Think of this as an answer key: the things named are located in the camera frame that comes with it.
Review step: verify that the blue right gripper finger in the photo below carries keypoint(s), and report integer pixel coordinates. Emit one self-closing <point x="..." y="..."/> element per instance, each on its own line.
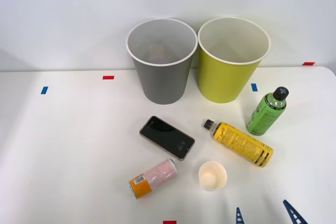
<point x="295" y="216"/>
<point x="239" y="218"/>

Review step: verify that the yellow bottle with black cap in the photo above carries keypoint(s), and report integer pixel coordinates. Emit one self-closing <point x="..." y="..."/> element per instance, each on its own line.
<point x="241" y="144"/>

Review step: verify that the green bottle with black cap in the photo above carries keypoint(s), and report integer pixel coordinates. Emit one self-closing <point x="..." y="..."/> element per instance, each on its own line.
<point x="263" y="116"/>

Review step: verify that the small white paper cup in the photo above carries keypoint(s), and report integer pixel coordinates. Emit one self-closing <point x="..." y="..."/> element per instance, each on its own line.
<point x="212" y="176"/>

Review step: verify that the pink and orange drink can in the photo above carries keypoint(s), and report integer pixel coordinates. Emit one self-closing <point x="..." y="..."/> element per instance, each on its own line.
<point x="155" y="178"/>

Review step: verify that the black smartphone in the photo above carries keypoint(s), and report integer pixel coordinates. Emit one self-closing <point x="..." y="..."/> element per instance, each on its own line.
<point x="166" y="137"/>

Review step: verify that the yellow-green plastic waste bin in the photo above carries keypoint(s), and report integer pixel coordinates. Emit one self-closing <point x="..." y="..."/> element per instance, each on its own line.
<point x="223" y="82"/>

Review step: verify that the grey plastic waste bin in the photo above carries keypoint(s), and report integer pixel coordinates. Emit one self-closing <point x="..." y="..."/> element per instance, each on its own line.
<point x="162" y="82"/>

